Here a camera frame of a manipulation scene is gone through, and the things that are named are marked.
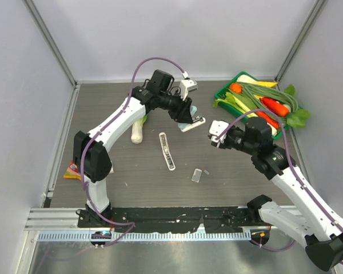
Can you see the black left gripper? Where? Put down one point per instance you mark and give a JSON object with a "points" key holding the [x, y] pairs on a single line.
{"points": [[182, 113]]}

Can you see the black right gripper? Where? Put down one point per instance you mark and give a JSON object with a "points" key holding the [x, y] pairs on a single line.
{"points": [[223, 145]]}

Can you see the white stapler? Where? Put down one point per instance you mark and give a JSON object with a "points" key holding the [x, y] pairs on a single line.
{"points": [[166, 152]]}

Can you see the staples tray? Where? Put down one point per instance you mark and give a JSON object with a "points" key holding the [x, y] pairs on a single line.
{"points": [[196, 176]]}

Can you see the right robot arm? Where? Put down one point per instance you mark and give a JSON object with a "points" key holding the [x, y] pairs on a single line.
{"points": [[318, 229]]}

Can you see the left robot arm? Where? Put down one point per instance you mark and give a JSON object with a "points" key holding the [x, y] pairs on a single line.
{"points": [[91, 149]]}

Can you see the green plastic tray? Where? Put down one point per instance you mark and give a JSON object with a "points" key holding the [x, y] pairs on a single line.
{"points": [[280, 120]]}

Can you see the pale green leek toy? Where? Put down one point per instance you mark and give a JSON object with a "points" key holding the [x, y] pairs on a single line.
{"points": [[237, 105]]}

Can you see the red chili pepper toy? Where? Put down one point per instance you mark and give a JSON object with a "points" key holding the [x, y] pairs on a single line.
{"points": [[269, 120]]}

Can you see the green bok choy toy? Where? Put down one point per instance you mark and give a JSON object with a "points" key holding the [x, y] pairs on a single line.
{"points": [[137, 130]]}

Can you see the orange pumpkin toy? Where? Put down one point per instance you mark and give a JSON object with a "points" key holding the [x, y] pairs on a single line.
{"points": [[235, 87]]}

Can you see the green long beans bundle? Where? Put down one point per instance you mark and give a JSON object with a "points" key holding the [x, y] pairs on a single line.
{"points": [[255, 93]]}

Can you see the orange carrot toy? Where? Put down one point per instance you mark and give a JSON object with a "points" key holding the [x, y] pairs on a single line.
{"points": [[274, 106]]}

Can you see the white radish toy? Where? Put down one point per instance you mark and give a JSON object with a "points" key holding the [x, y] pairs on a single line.
{"points": [[246, 79]]}

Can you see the yellow corn toy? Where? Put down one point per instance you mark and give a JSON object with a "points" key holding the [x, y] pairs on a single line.
{"points": [[266, 84]]}

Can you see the green lettuce leaf toy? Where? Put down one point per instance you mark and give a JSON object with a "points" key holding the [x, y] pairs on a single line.
{"points": [[297, 116]]}

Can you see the colourful snack packet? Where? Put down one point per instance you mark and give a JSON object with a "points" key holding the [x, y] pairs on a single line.
{"points": [[72, 172]]}

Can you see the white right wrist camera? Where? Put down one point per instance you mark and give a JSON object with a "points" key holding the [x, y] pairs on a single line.
{"points": [[218, 127]]}

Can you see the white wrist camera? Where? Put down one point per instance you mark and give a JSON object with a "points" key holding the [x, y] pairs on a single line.
{"points": [[218, 127], [187, 85]]}

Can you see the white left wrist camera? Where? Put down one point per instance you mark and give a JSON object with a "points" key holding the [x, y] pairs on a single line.
{"points": [[187, 85]]}

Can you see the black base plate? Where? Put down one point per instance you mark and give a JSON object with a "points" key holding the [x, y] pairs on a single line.
{"points": [[172, 219]]}

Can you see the perforated cable duct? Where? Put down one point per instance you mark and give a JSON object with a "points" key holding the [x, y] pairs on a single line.
{"points": [[93, 235]]}

